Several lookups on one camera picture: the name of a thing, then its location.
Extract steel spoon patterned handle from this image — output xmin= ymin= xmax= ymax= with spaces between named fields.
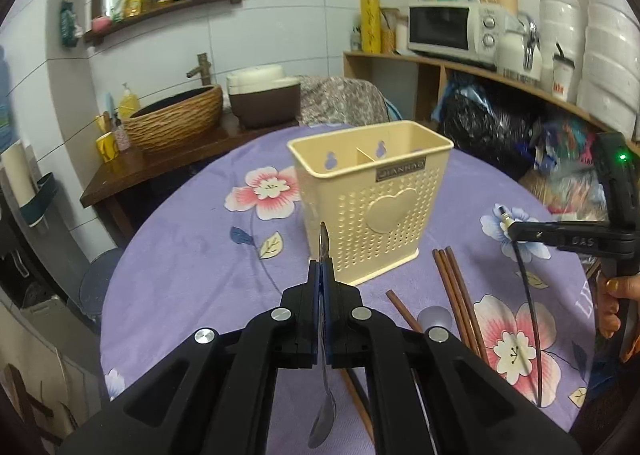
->
xmin=307 ymin=221 xmax=339 ymax=450

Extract black gold-tipped chopstick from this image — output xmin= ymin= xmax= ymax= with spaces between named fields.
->
xmin=506 ymin=232 xmax=544 ymax=409

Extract right hand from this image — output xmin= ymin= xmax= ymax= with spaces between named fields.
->
xmin=597 ymin=273 xmax=640 ymax=339

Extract colourful snack bags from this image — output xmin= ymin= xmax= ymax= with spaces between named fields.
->
xmin=520 ymin=117 xmax=608 ymax=221

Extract stack of white bowls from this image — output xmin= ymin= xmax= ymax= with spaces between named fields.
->
xmin=577 ymin=0 xmax=639 ymax=140

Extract white paper cup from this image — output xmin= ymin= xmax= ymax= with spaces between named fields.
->
xmin=551 ymin=42 xmax=575 ymax=101

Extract black plastic bag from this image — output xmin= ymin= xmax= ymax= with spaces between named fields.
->
xmin=434 ymin=73 xmax=541 ymax=180

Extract cream plastic cutlery holder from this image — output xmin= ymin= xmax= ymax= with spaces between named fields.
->
xmin=288 ymin=120 xmax=454 ymax=286

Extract wooden counter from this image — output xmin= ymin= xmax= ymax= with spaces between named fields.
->
xmin=79 ymin=113 xmax=297 ymax=208

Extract white microwave oven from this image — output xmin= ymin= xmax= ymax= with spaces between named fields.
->
xmin=407 ymin=0 xmax=509 ymax=70

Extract yellow cup on counter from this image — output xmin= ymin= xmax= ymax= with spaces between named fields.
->
xmin=96 ymin=132 xmax=119 ymax=164

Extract woven basket sink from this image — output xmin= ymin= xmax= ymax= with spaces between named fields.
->
xmin=124 ymin=85 xmax=222 ymax=153

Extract brown white rice cooker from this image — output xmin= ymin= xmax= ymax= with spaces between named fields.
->
xmin=227 ymin=64 xmax=302 ymax=129

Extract yellow soap bottle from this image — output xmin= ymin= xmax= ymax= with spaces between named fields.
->
xmin=117 ymin=82 xmax=141 ymax=122

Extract floral fabric cushion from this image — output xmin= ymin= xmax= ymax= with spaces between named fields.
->
xmin=297 ymin=76 xmax=390 ymax=126

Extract bamboo faucet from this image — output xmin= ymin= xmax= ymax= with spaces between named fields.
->
xmin=186 ymin=52 xmax=212 ymax=86

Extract yellow cylinder canister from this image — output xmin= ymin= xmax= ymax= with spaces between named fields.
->
xmin=360 ymin=0 xmax=382 ymax=54

